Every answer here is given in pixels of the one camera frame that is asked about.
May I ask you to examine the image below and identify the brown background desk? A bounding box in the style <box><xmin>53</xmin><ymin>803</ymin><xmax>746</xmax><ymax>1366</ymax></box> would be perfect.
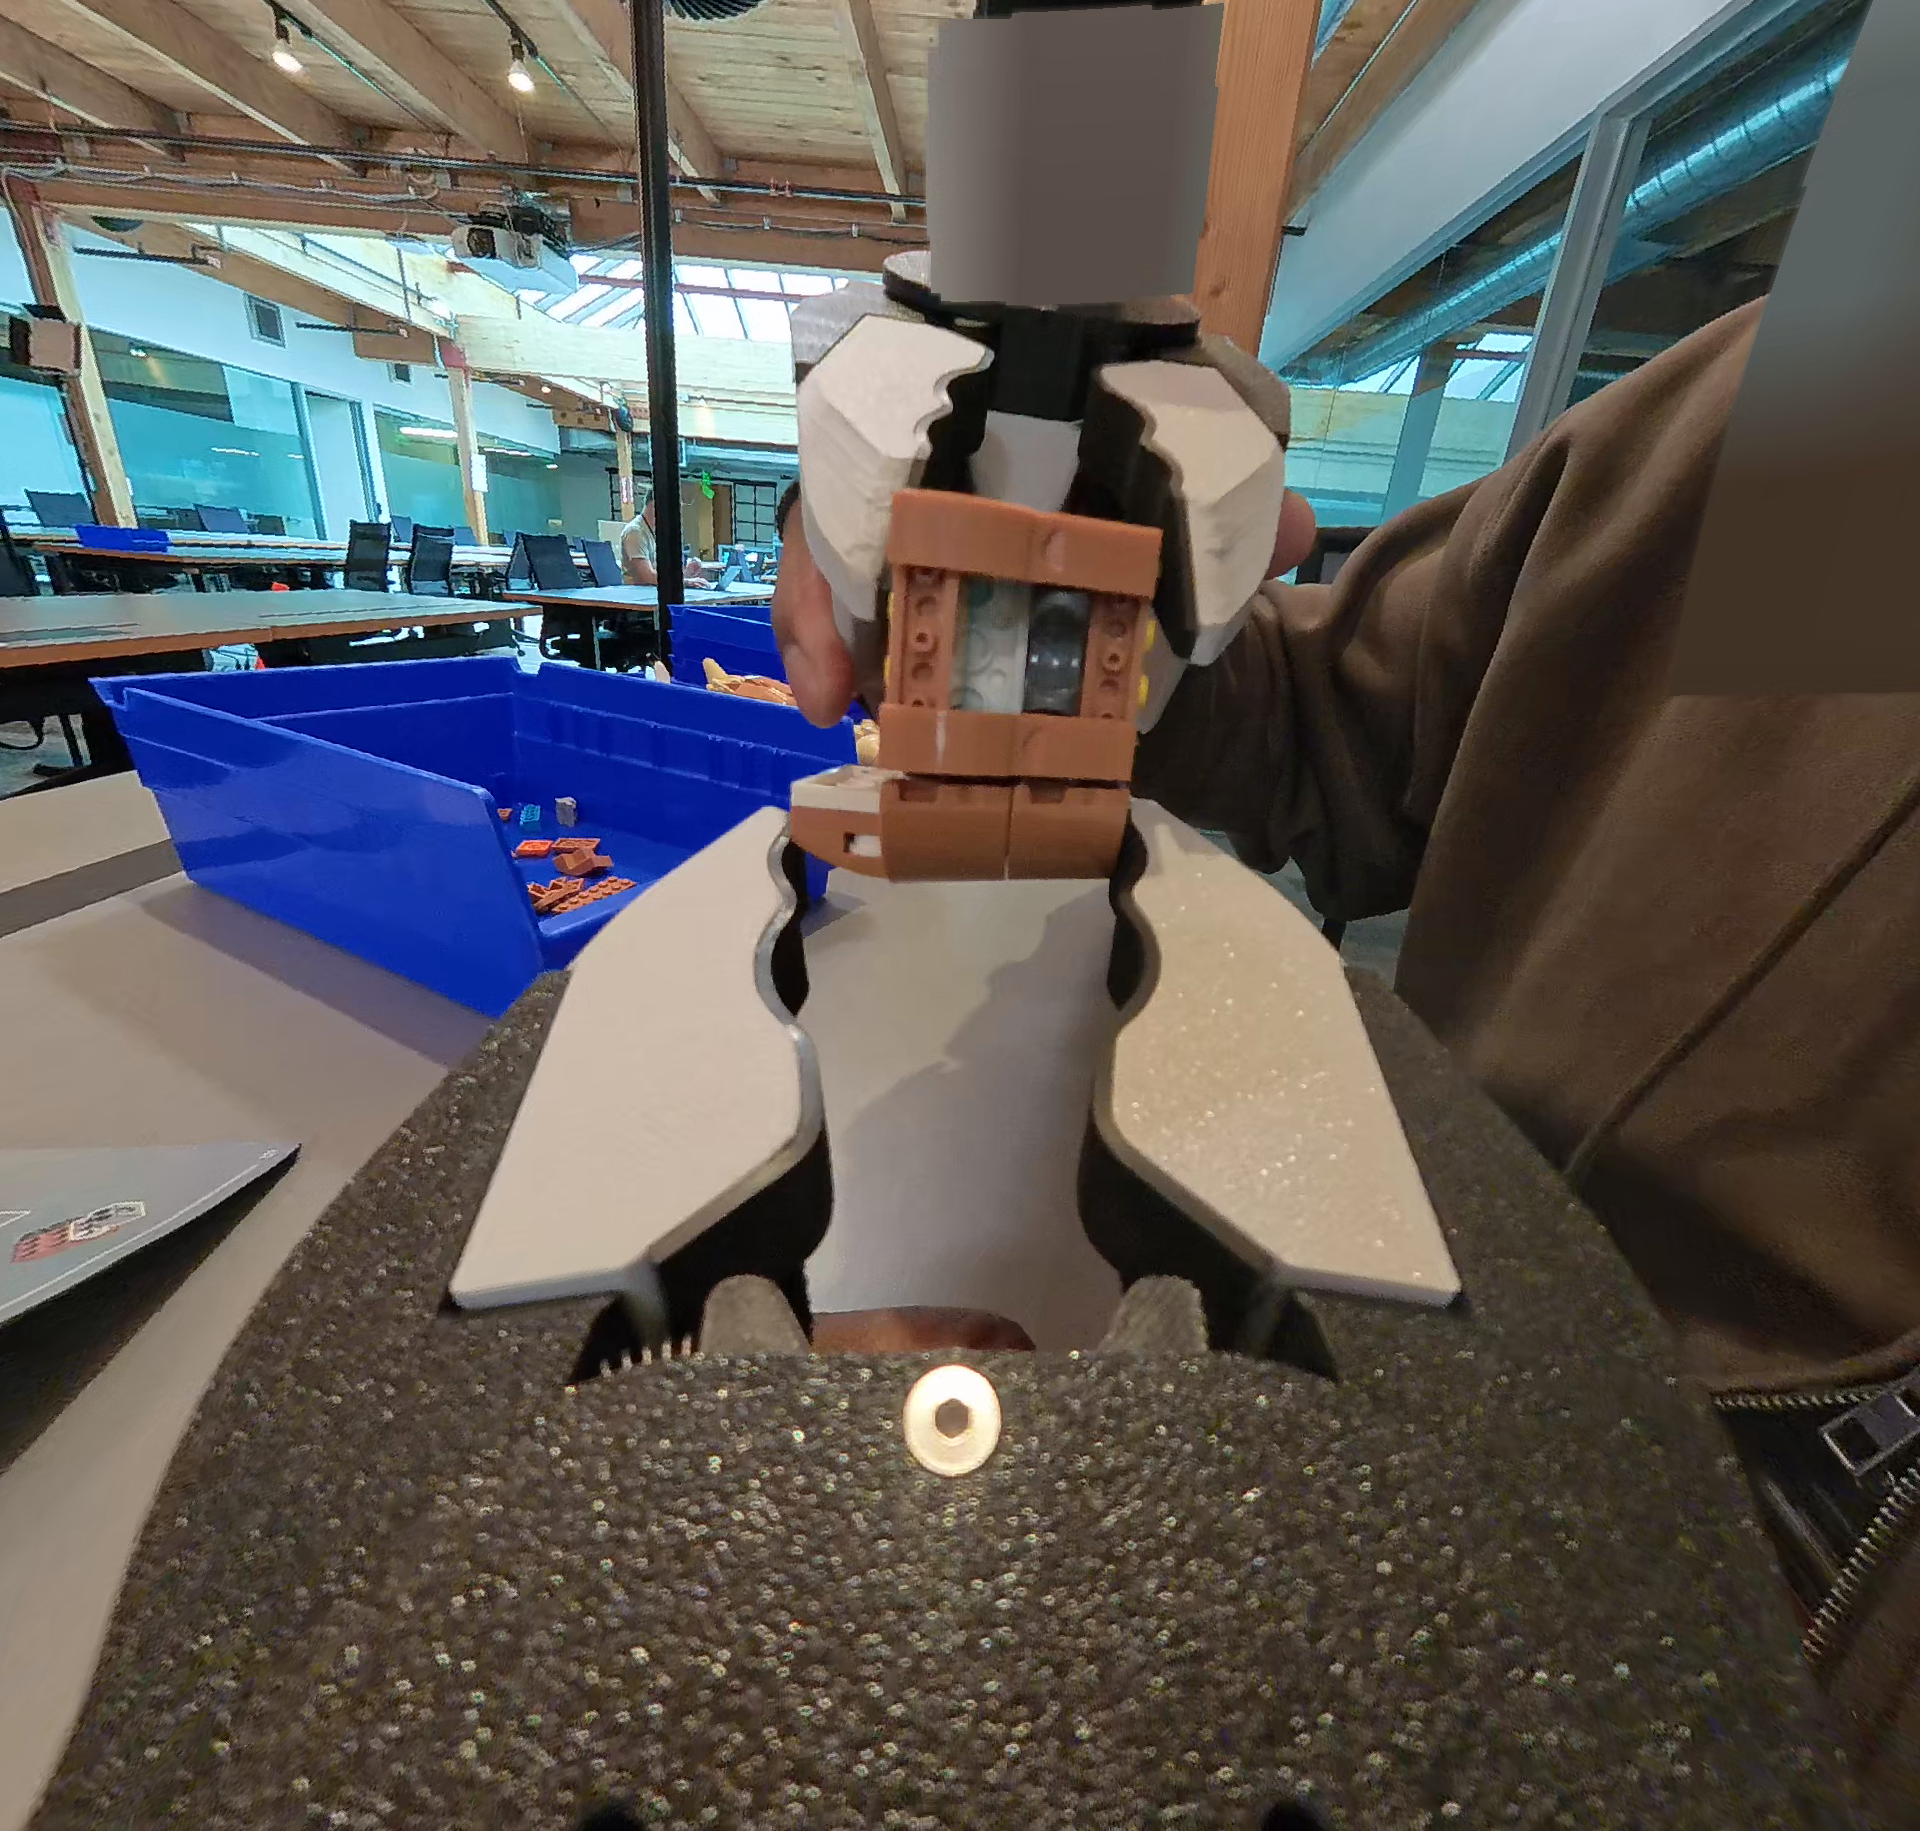
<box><xmin>0</xmin><ymin>589</ymin><xmax>542</xmax><ymax>669</ymax></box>
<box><xmin>502</xmin><ymin>582</ymin><xmax>668</xmax><ymax>632</ymax></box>

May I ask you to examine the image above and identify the row of black office chairs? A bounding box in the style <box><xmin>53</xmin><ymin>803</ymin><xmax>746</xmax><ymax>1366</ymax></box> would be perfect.
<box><xmin>336</xmin><ymin>515</ymin><xmax>623</xmax><ymax>663</ymax></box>

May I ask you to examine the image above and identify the pile of loose bricks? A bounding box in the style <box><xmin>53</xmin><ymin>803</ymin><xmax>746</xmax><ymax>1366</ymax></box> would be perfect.
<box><xmin>502</xmin><ymin>799</ymin><xmax>638</xmax><ymax>917</ymax></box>

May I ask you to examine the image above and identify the blue plastic bin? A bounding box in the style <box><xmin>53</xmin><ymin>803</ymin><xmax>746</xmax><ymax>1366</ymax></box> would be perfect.
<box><xmin>666</xmin><ymin>605</ymin><xmax>782</xmax><ymax>684</ymax></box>
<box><xmin>90</xmin><ymin>655</ymin><xmax>797</xmax><ymax>1020</ymax></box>

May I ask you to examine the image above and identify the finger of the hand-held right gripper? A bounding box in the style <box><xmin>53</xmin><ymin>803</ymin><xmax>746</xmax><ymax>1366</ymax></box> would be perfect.
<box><xmin>795</xmin><ymin>315</ymin><xmax>994</xmax><ymax>663</ymax></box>
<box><xmin>1095</xmin><ymin>356</ymin><xmax>1292</xmax><ymax>736</ymax></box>

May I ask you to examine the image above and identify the grey desk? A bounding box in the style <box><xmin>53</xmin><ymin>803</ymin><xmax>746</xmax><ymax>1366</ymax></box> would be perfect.
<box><xmin>0</xmin><ymin>774</ymin><xmax>1404</xmax><ymax>1831</ymax></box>

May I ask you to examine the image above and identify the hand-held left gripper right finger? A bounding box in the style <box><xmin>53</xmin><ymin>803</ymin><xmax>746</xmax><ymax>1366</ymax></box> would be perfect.
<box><xmin>1094</xmin><ymin>796</ymin><xmax>1469</xmax><ymax>1352</ymax></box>

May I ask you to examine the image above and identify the colourful toy brick build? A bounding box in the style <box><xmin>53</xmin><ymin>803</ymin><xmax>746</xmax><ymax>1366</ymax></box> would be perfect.
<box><xmin>792</xmin><ymin>489</ymin><xmax>1169</xmax><ymax>885</ymax></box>

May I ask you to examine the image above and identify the grey instruction booklet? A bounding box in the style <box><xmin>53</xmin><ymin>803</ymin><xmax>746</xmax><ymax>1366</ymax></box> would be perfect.
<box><xmin>0</xmin><ymin>1141</ymin><xmax>302</xmax><ymax>1328</ymax></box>

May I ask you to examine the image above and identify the wooden pillar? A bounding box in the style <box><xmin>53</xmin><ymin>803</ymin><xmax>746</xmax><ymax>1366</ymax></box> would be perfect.
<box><xmin>1191</xmin><ymin>0</ymin><xmax>1340</xmax><ymax>356</ymax></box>

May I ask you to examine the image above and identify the ceiling projector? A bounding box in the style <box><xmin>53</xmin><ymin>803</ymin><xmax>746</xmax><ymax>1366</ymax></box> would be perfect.
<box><xmin>450</xmin><ymin>204</ymin><xmax>578</xmax><ymax>271</ymax></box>

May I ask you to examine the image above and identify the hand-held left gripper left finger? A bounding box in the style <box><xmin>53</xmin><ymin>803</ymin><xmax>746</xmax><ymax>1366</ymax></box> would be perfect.
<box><xmin>448</xmin><ymin>806</ymin><xmax>830</xmax><ymax>1313</ymax></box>

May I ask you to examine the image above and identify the person's right forearm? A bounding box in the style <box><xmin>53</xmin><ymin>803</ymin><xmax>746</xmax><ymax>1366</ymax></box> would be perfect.
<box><xmin>1132</xmin><ymin>298</ymin><xmax>1772</xmax><ymax>939</ymax></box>

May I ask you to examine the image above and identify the person's brown jacket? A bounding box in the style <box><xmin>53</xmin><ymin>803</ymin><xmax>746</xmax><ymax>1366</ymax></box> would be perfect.
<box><xmin>1395</xmin><ymin>659</ymin><xmax>1920</xmax><ymax>1831</ymax></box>

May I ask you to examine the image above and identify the person's left hand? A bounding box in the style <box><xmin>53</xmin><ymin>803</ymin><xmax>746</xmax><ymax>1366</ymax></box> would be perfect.
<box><xmin>815</xmin><ymin>1305</ymin><xmax>1038</xmax><ymax>1355</ymax></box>

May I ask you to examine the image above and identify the spiral duct behind glass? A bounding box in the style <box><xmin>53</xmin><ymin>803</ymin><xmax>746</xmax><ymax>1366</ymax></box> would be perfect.
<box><xmin>1288</xmin><ymin>103</ymin><xmax>1849</xmax><ymax>371</ymax></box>

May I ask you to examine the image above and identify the person's right hand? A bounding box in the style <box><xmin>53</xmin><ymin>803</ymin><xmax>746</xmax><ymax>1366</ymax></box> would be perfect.
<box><xmin>772</xmin><ymin>480</ymin><xmax>1321</xmax><ymax>728</ymax></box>

